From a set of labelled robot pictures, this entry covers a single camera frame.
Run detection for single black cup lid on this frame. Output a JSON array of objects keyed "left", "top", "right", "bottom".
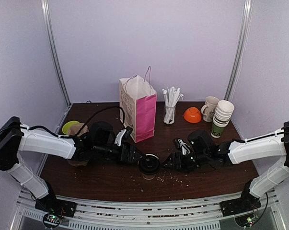
[{"left": 138, "top": 158, "right": 161, "bottom": 175}]

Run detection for orange bowl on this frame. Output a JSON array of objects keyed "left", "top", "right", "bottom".
[{"left": 183, "top": 107, "right": 202, "bottom": 124}]

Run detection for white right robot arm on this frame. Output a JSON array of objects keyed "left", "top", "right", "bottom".
[{"left": 161, "top": 121, "right": 289, "bottom": 216}]

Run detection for left aluminium frame post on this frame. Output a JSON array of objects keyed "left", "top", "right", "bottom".
[{"left": 41, "top": 0, "right": 71, "bottom": 106}]

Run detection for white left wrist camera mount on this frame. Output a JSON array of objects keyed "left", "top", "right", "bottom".
[{"left": 114, "top": 126, "right": 133, "bottom": 147}]

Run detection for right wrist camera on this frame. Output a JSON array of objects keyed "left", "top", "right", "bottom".
[{"left": 173, "top": 138, "right": 192, "bottom": 155}]

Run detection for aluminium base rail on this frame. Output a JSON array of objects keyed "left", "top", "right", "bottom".
[{"left": 8, "top": 189, "right": 288, "bottom": 230}]

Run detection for pink and white paper bag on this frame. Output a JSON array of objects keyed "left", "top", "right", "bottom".
[{"left": 119, "top": 66, "right": 157, "bottom": 143}]

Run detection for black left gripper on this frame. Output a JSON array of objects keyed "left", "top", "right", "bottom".
[{"left": 93, "top": 142, "right": 146, "bottom": 164}]

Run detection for lime green bowl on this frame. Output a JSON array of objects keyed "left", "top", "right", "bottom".
[{"left": 62, "top": 120, "right": 79, "bottom": 135}]

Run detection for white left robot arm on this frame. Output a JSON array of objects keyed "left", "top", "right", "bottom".
[{"left": 0, "top": 116, "right": 145, "bottom": 218}]

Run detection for glass jar of straws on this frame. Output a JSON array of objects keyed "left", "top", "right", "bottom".
[{"left": 162, "top": 86, "right": 184, "bottom": 125}]

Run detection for stack of cardboard cup carriers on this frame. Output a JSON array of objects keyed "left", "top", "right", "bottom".
[{"left": 67, "top": 123, "right": 89, "bottom": 167}]

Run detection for aluminium frame post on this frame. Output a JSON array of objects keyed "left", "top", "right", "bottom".
[
  {"left": 224, "top": 0, "right": 253, "bottom": 101},
  {"left": 41, "top": 0, "right": 71, "bottom": 106}
]

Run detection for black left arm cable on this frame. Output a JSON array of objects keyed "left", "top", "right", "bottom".
[{"left": 0, "top": 106, "right": 127, "bottom": 142}]

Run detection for single brown paper cup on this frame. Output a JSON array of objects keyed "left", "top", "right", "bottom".
[{"left": 141, "top": 154, "right": 159, "bottom": 181}]

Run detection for stack of paper cups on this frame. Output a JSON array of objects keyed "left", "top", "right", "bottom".
[{"left": 210, "top": 100, "right": 235, "bottom": 138}]

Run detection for beige ceramic mug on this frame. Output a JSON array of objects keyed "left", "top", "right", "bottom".
[{"left": 200, "top": 96, "right": 219, "bottom": 123}]

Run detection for right aluminium frame post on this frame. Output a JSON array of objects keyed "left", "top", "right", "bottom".
[{"left": 224, "top": 0, "right": 253, "bottom": 101}]

